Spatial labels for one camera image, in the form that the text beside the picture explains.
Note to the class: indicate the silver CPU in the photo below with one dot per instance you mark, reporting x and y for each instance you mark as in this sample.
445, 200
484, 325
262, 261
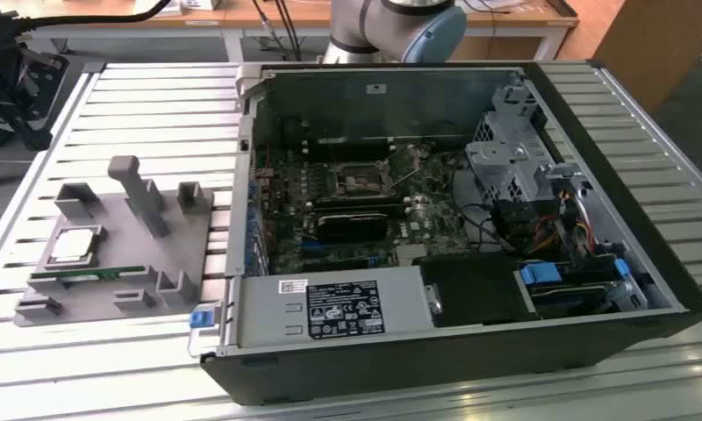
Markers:
74, 245

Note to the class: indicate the CPU socket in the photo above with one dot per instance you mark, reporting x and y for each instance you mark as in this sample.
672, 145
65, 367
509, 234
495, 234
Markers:
364, 182

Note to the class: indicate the black RAM slot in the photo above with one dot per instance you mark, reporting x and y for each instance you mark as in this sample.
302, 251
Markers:
357, 202
357, 209

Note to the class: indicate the white device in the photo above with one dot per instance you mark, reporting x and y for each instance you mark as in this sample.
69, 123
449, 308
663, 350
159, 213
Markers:
202, 4

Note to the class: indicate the grey parts rack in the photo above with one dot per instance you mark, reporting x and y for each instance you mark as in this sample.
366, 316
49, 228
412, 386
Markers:
123, 245

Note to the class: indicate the green RAM stick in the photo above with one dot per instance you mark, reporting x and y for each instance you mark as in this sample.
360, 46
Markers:
117, 272

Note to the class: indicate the blue case latch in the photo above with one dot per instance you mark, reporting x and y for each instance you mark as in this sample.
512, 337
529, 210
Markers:
203, 319

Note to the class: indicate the black graphics card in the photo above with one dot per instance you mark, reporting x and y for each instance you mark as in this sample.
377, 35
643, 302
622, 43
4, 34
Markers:
352, 228

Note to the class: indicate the grey power supply unit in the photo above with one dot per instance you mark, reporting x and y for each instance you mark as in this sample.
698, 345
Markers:
269, 302

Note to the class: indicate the metal locking lever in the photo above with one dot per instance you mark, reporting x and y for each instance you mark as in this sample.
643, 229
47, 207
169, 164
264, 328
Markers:
407, 176

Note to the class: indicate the green motherboard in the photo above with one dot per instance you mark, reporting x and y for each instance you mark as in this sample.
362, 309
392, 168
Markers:
428, 219

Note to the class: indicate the silver chipset heat sink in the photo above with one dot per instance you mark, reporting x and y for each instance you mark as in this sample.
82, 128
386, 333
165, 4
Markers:
413, 255

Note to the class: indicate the metal drive cage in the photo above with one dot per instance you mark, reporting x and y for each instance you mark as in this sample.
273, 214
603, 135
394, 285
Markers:
504, 171

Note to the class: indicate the wooden desk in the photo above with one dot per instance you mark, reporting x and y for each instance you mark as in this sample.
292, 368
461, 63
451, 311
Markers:
527, 19

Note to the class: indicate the black PC case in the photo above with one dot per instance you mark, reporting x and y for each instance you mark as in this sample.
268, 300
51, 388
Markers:
445, 373

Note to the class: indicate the blue disk carrier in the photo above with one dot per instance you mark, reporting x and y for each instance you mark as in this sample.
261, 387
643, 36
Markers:
541, 274

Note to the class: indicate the small blue clip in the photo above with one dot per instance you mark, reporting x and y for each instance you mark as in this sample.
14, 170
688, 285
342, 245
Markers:
622, 268

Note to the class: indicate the wooden cabinet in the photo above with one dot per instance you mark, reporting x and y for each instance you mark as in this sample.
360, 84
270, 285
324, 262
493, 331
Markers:
667, 44

